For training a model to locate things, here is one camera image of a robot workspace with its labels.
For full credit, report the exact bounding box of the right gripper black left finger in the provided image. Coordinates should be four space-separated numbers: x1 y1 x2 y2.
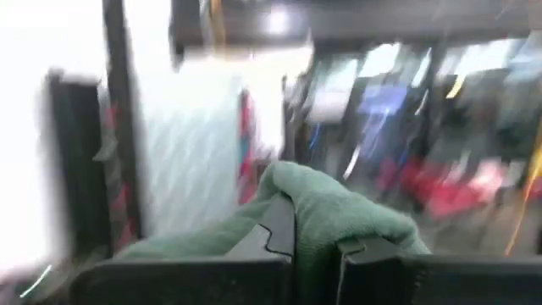
224 193 296 260

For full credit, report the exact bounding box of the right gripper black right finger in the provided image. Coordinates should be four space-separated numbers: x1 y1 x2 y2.
337 236 429 305

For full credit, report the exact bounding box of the green terry cloth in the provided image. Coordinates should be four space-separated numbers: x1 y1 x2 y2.
114 160 432 305

